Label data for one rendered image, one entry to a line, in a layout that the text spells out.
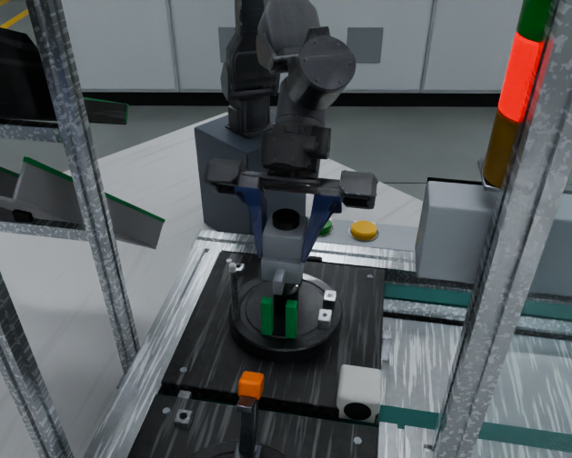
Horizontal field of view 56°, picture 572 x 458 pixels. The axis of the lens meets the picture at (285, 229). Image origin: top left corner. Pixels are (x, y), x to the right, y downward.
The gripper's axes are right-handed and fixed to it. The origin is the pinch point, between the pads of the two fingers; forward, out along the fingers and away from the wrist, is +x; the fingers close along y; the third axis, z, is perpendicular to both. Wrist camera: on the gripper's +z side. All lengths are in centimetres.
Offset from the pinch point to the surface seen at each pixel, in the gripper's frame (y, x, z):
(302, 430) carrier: 4.5, 20.5, 0.1
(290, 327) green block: 1.5, 10.5, -4.2
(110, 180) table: -47, -16, -50
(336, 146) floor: -11, -99, -246
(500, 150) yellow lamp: 16.8, -2.8, 22.0
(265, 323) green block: -1.4, 10.4, -4.0
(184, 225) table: -25.2, -6.2, -40.6
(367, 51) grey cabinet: 0, -168, -258
